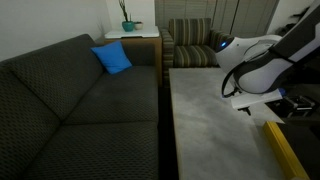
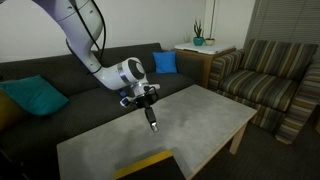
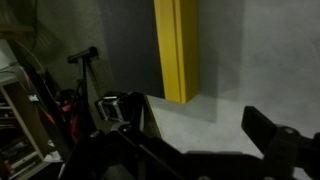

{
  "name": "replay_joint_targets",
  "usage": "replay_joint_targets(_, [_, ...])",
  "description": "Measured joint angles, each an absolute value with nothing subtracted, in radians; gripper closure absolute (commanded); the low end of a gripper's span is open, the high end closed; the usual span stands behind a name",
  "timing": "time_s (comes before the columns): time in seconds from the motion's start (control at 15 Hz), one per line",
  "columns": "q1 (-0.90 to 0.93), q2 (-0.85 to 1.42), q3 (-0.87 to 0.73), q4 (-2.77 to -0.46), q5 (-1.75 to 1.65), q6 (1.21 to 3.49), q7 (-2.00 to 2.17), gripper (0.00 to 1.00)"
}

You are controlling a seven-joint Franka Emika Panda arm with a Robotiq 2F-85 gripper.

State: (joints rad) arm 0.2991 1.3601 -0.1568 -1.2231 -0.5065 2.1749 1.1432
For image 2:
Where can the teal pillow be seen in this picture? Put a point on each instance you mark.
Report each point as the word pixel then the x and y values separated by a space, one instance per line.
pixel 33 96

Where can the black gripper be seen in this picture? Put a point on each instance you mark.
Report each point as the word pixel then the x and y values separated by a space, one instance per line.
pixel 146 97

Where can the wooden side table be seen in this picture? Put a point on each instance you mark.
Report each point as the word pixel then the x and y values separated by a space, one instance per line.
pixel 206 66

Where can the window blinds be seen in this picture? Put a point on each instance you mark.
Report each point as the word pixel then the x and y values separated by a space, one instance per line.
pixel 286 20

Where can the blue pillow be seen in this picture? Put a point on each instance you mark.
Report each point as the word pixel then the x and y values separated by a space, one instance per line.
pixel 165 62

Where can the small white plant pot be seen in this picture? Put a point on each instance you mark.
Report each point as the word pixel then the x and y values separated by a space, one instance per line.
pixel 209 42

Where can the mustard pillow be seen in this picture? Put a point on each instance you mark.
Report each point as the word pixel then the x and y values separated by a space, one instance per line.
pixel 8 111

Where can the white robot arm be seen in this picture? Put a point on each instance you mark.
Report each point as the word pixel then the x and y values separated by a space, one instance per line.
pixel 80 20

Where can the dark grey patterned sofa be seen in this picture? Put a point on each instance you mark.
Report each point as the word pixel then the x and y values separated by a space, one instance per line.
pixel 83 106

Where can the teal pot with plant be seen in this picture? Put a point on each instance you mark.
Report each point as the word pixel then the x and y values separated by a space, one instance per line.
pixel 198 40

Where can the striped armchair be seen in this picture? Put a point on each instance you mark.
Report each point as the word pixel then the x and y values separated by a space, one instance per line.
pixel 266 86

